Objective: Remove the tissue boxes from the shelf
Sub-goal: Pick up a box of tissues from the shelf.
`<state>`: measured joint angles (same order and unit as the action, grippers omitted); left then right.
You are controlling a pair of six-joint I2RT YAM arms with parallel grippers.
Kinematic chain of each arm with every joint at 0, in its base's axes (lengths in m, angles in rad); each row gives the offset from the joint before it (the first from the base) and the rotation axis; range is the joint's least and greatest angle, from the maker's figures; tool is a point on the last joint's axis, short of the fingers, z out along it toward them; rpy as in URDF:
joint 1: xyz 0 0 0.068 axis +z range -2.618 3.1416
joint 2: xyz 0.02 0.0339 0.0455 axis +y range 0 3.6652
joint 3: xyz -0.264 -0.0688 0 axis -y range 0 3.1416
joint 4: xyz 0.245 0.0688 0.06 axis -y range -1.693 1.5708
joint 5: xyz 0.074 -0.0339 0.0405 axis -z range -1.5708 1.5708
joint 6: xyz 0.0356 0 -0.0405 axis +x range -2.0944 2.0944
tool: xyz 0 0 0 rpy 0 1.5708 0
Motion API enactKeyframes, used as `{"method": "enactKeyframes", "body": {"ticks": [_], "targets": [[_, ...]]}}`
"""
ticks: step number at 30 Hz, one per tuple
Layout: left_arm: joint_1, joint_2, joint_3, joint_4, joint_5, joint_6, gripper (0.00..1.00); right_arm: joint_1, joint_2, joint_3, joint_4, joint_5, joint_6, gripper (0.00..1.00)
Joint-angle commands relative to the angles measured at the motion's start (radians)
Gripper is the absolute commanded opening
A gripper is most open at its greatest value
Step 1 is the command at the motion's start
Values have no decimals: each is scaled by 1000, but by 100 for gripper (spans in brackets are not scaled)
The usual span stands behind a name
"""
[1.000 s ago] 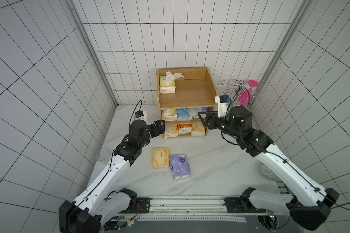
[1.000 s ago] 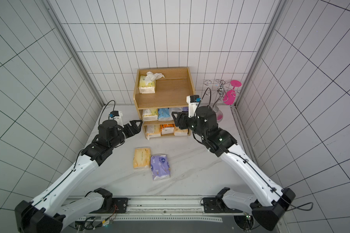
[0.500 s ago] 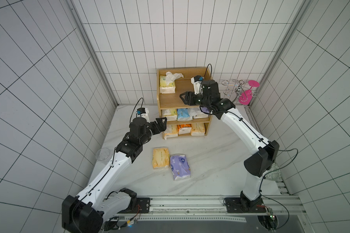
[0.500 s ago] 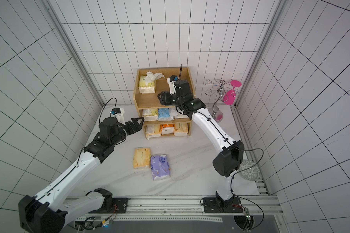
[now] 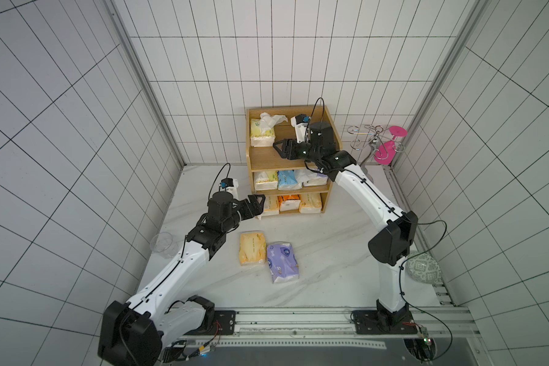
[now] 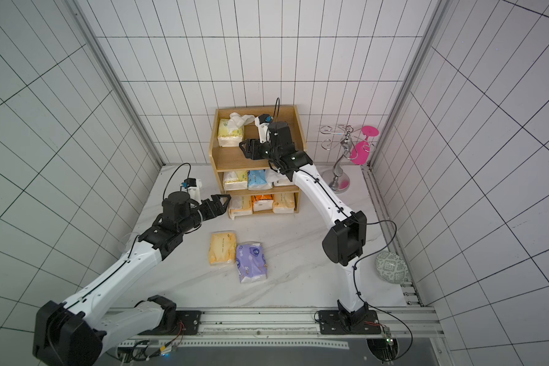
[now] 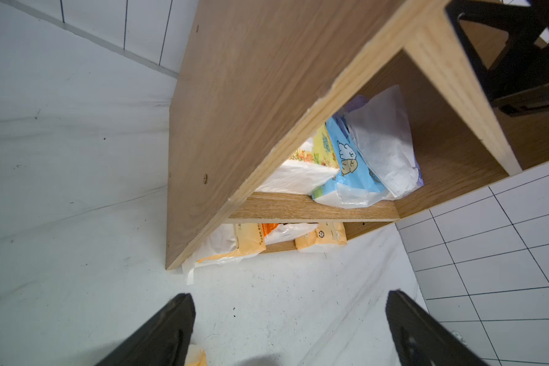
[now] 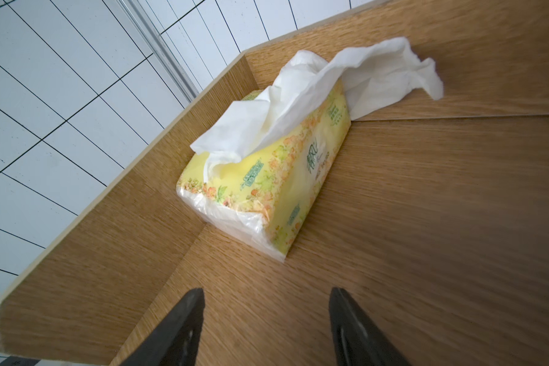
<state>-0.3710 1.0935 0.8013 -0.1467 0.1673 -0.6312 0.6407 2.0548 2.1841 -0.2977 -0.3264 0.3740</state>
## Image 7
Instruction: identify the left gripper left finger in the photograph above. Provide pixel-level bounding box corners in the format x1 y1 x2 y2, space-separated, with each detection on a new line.
98 293 196 366

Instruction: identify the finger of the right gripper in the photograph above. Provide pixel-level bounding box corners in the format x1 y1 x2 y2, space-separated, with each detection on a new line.
445 1 549 116

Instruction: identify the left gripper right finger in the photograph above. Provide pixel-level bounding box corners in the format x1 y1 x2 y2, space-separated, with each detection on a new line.
385 290 485 366

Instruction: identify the orange-yellow tissue pack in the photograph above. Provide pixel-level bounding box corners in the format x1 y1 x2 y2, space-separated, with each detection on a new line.
185 345 207 366

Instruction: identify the blue tissue pack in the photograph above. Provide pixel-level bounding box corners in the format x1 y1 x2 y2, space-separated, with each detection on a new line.
312 117 389 209

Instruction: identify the beige tissue pack bottom left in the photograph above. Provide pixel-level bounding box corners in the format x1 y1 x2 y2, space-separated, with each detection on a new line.
181 224 266 285

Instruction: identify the beige tissue pack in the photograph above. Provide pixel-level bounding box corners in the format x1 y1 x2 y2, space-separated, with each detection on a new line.
181 224 266 285
294 222 348 253

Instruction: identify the beige tissue pack bottom right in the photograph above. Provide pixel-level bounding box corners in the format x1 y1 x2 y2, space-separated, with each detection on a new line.
294 222 348 253

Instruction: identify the orange tissue pack bottom middle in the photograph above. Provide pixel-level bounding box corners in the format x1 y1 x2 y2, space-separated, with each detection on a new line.
261 223 319 246

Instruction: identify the white purple tissue pack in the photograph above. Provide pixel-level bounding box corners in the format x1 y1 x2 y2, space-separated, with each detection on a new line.
341 85 424 201

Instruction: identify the yellow tissue pack middle shelf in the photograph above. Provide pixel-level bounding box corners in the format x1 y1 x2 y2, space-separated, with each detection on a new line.
256 124 339 195

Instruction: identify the wooden three-tier shelf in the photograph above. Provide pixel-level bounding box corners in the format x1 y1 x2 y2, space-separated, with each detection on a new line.
166 1 549 270

